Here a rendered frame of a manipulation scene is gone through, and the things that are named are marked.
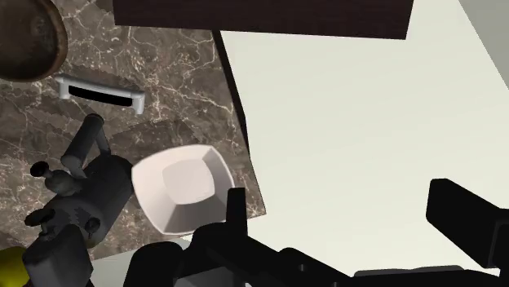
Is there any dark brown round bowl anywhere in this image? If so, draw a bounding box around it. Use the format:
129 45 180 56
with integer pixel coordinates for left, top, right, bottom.
0 0 69 83

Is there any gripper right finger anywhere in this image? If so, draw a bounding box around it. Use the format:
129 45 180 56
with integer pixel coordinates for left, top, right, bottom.
425 178 509 270

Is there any white square bowl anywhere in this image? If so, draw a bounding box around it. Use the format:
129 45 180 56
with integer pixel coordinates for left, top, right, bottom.
131 143 237 236

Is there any yellow rounded object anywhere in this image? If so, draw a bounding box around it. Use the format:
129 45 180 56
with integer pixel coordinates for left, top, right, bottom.
0 245 31 287

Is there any dark grey metal kitchen appliance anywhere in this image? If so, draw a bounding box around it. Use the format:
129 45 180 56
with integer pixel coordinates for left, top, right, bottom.
21 113 135 287

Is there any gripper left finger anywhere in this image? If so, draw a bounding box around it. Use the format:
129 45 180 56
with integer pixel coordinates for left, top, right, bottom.
122 187 352 287

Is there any silver bar with black slot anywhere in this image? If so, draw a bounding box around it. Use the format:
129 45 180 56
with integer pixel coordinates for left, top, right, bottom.
54 73 147 116

